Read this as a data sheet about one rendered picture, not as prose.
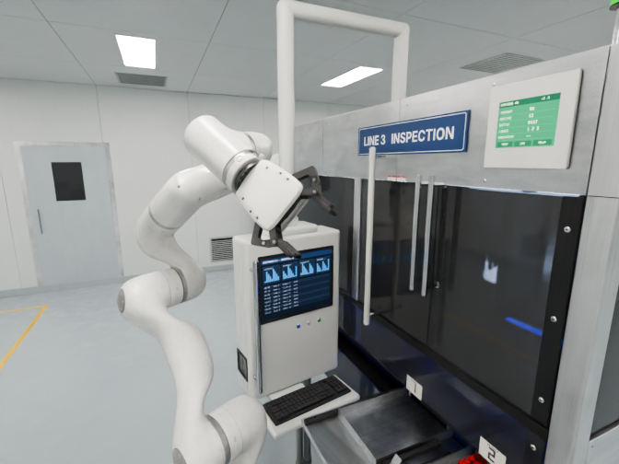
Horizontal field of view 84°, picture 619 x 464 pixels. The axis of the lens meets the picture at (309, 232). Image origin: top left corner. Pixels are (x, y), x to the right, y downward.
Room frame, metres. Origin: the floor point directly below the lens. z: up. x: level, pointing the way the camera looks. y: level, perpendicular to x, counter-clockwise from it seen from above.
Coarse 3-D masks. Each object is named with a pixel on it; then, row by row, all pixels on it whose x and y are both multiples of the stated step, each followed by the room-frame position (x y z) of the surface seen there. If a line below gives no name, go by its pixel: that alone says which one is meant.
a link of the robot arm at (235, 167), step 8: (240, 152) 0.61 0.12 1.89; (248, 152) 0.61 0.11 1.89; (256, 152) 0.64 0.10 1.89; (232, 160) 0.60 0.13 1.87; (240, 160) 0.60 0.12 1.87; (248, 160) 0.60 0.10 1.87; (256, 160) 0.61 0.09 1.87; (232, 168) 0.59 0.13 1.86; (240, 168) 0.59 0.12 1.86; (248, 168) 0.60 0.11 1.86; (224, 176) 0.60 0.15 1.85; (232, 176) 0.59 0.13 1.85; (232, 184) 0.60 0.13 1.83
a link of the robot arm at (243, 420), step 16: (240, 400) 0.76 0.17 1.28; (256, 400) 0.77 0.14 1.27; (224, 416) 0.70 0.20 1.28; (240, 416) 0.71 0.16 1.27; (256, 416) 0.73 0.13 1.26; (224, 432) 0.67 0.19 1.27; (240, 432) 0.69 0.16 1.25; (256, 432) 0.72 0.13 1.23; (240, 448) 0.68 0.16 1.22; (256, 448) 0.72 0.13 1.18
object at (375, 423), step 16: (368, 400) 1.24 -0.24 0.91; (384, 400) 1.27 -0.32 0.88; (400, 400) 1.27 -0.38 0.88; (352, 416) 1.18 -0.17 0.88; (368, 416) 1.18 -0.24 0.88; (384, 416) 1.18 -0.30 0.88; (400, 416) 1.18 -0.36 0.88; (416, 416) 1.18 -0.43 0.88; (352, 432) 1.09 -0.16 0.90; (368, 432) 1.10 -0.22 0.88; (384, 432) 1.10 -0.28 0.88; (400, 432) 1.10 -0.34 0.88; (416, 432) 1.10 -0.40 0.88; (432, 432) 1.10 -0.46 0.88; (448, 432) 1.08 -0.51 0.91; (368, 448) 0.99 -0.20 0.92; (384, 448) 1.03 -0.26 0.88; (400, 448) 0.99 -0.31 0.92
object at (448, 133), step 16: (464, 112) 1.05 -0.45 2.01; (368, 128) 1.51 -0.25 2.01; (384, 128) 1.40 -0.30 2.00; (400, 128) 1.32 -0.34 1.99; (416, 128) 1.23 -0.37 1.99; (432, 128) 1.16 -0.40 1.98; (448, 128) 1.10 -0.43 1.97; (464, 128) 1.04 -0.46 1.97; (368, 144) 1.50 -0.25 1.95; (384, 144) 1.40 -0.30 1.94; (400, 144) 1.31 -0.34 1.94; (416, 144) 1.23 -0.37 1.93; (432, 144) 1.16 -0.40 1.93; (448, 144) 1.10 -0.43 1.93; (464, 144) 1.04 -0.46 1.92
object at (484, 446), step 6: (480, 438) 0.90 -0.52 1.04; (480, 444) 0.90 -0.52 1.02; (486, 444) 0.88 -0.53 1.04; (480, 450) 0.90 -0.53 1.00; (486, 450) 0.88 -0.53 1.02; (486, 456) 0.87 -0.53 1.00; (498, 456) 0.84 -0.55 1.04; (504, 456) 0.83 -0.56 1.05; (492, 462) 0.86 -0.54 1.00; (498, 462) 0.84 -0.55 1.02; (504, 462) 0.83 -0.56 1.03
